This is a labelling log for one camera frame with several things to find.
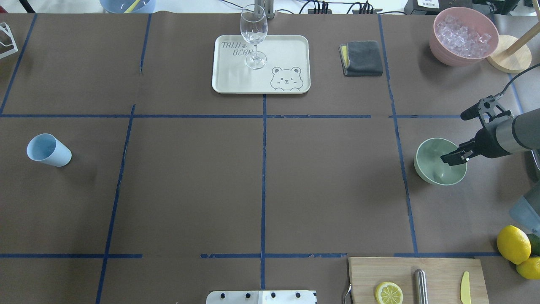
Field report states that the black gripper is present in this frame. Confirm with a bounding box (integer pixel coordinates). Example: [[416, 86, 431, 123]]
[[440, 129, 508, 166]]

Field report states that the green ceramic bowl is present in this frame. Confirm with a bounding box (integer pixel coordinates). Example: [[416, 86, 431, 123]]
[[413, 137, 467, 185]]

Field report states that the light blue plastic cup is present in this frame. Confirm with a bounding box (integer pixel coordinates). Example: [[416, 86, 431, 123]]
[[26, 133, 73, 167]]

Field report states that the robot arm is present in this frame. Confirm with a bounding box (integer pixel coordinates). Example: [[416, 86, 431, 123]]
[[440, 109, 540, 236]]

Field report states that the pink bowl of ice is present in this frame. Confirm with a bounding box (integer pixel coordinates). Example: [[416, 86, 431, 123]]
[[429, 6, 499, 67]]

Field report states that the blue bowl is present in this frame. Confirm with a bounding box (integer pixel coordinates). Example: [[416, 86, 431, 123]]
[[100, 0, 156, 14]]

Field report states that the yellow lemon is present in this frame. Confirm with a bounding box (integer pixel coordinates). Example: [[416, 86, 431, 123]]
[[516, 257, 540, 280], [496, 225, 532, 265]]

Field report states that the green lime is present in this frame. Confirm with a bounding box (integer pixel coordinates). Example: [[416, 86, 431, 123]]
[[527, 233, 540, 257]]

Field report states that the wooden cutting board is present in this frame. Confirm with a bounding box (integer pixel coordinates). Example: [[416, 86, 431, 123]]
[[348, 257, 489, 304]]

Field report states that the grey folded cloth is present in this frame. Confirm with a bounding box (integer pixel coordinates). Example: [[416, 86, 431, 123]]
[[339, 41, 383, 77]]

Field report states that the yellow plastic knife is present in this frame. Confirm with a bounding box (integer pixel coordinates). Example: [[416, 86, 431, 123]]
[[459, 271, 471, 304]]

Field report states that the half lemon slice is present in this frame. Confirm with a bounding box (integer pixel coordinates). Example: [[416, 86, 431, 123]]
[[374, 282, 404, 304]]

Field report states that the cream bear tray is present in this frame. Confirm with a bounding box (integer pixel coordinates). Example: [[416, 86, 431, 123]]
[[212, 35, 311, 94]]

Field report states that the black power strip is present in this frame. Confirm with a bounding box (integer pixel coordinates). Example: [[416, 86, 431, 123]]
[[299, 0, 382, 15]]

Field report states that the clear wine glass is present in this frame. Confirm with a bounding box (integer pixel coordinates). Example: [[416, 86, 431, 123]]
[[240, 4, 268, 70]]

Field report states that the yellow plastic fork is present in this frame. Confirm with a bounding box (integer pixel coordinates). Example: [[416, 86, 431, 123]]
[[123, 0, 140, 14]]

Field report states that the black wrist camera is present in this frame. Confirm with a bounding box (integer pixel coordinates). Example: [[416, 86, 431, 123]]
[[460, 94, 513, 124]]

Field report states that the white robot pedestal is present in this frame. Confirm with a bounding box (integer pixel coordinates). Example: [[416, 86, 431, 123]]
[[206, 289, 318, 304]]

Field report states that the white wire cup rack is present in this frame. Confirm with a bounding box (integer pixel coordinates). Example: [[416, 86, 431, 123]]
[[0, 22, 19, 59]]

